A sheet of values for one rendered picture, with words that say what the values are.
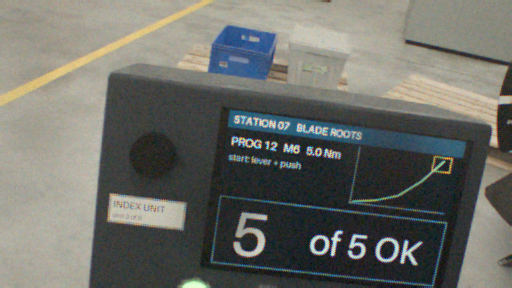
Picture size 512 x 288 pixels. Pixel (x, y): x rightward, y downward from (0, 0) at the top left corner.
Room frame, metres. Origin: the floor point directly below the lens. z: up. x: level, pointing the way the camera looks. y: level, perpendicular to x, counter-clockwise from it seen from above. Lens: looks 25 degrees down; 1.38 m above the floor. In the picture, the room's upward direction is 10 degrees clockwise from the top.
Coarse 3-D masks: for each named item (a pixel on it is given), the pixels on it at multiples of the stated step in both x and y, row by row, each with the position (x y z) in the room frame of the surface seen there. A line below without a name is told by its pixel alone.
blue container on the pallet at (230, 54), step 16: (224, 32) 4.08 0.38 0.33; (240, 32) 4.18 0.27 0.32; (256, 32) 4.17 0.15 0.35; (224, 48) 3.60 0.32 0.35; (240, 48) 4.17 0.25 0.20; (256, 48) 4.17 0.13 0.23; (272, 48) 3.74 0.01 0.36; (208, 64) 3.63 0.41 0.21; (224, 64) 3.60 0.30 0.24; (240, 64) 3.59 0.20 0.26; (256, 64) 3.59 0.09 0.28
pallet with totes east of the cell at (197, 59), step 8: (200, 48) 4.18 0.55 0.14; (208, 48) 4.22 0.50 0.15; (184, 56) 3.91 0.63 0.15; (192, 56) 3.95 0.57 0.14; (200, 56) 4.02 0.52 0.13; (208, 56) 4.02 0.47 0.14; (184, 64) 3.74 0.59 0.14; (192, 64) 3.77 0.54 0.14; (200, 64) 3.83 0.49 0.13; (272, 64) 4.13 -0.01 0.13; (280, 64) 4.14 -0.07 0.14; (288, 64) 4.17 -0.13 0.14; (272, 72) 3.90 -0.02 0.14; (280, 72) 3.94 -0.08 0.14; (344, 72) 4.22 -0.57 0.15; (272, 80) 3.72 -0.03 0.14; (280, 80) 3.77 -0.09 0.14; (344, 80) 4.02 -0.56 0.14; (336, 88) 3.80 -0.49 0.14; (344, 88) 3.83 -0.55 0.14
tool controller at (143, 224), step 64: (128, 128) 0.32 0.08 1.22; (192, 128) 0.33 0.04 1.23; (256, 128) 0.33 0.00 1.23; (320, 128) 0.34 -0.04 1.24; (384, 128) 0.35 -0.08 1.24; (448, 128) 0.35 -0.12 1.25; (128, 192) 0.31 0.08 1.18; (192, 192) 0.32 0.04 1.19; (256, 192) 0.32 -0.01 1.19; (320, 192) 0.33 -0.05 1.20; (384, 192) 0.33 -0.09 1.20; (448, 192) 0.34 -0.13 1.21; (128, 256) 0.30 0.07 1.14; (192, 256) 0.31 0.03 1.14; (320, 256) 0.32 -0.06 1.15; (384, 256) 0.32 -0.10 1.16; (448, 256) 0.33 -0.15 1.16
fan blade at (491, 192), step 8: (504, 176) 0.88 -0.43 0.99; (496, 184) 0.87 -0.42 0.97; (504, 184) 0.86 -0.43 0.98; (488, 192) 0.87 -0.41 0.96; (496, 192) 0.86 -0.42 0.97; (504, 192) 0.85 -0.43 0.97; (488, 200) 0.86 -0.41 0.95; (496, 200) 0.85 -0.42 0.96; (504, 200) 0.84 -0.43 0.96; (496, 208) 0.84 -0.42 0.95; (504, 208) 0.83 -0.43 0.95; (504, 216) 0.82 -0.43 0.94
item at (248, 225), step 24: (216, 216) 0.32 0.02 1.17; (240, 216) 0.32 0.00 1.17; (264, 216) 0.32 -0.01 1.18; (288, 216) 0.32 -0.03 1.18; (216, 240) 0.31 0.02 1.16; (240, 240) 0.31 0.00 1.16; (264, 240) 0.32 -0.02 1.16; (216, 264) 0.31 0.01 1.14; (240, 264) 0.31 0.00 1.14; (264, 264) 0.31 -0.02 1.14
